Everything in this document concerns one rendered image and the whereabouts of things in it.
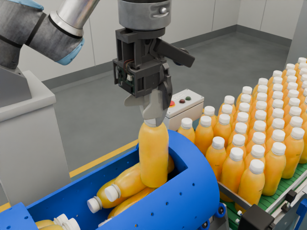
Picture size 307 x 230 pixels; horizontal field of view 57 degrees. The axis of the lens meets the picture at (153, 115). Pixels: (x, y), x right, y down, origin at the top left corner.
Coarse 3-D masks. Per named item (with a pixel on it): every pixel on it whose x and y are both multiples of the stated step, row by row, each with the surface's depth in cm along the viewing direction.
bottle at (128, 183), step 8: (168, 160) 80; (128, 168) 77; (136, 168) 76; (168, 168) 80; (120, 176) 75; (128, 176) 74; (136, 176) 74; (112, 184) 74; (120, 184) 73; (128, 184) 73; (136, 184) 74; (120, 192) 73; (128, 192) 73; (136, 192) 74
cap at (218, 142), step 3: (213, 138) 94; (216, 138) 94; (219, 138) 94; (222, 138) 94; (213, 141) 93; (216, 141) 92; (219, 141) 92; (222, 141) 92; (213, 144) 93; (216, 144) 92; (219, 144) 92; (222, 144) 92; (219, 147) 93
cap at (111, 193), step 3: (111, 186) 73; (105, 189) 73; (108, 189) 72; (111, 189) 72; (114, 189) 72; (105, 192) 74; (108, 192) 72; (111, 192) 72; (114, 192) 72; (108, 195) 73; (111, 195) 71; (114, 195) 72; (117, 195) 72; (108, 198) 74; (111, 198) 72; (114, 198) 72; (117, 198) 73; (111, 201) 72
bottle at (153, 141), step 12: (144, 120) 62; (144, 132) 62; (156, 132) 61; (144, 144) 63; (156, 144) 62; (168, 144) 65; (144, 156) 65; (156, 156) 64; (168, 156) 68; (144, 168) 67; (156, 168) 66; (144, 180) 69; (156, 180) 68
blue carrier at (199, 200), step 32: (128, 160) 85; (192, 160) 69; (64, 192) 73; (96, 192) 81; (160, 192) 62; (192, 192) 66; (0, 224) 53; (32, 224) 52; (96, 224) 80; (128, 224) 57; (160, 224) 60; (192, 224) 67
